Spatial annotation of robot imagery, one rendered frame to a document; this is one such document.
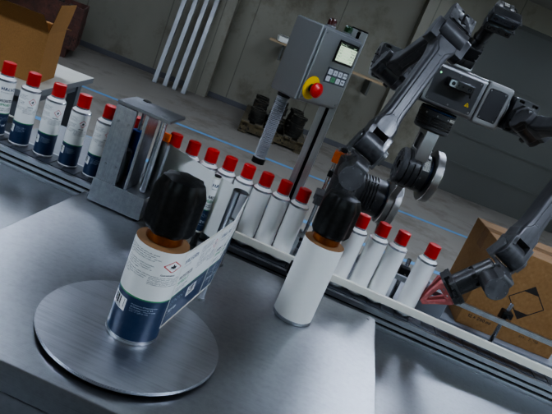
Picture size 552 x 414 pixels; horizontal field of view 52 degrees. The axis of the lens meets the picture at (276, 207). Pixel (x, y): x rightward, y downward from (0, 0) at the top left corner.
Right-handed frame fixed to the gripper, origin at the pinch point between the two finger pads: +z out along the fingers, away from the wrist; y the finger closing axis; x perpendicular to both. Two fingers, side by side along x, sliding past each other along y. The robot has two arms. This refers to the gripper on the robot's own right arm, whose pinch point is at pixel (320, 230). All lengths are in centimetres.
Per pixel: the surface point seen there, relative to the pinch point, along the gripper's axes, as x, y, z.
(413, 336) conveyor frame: 0.4, 32.4, 16.6
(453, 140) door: 780, 162, 27
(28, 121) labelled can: 5, -83, 5
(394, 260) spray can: 3.7, 20.3, 0.9
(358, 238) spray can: 3.5, 9.6, -0.8
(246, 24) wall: 740, -196, -18
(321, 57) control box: 7.4, -16.4, -38.6
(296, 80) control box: 6.5, -20.1, -31.1
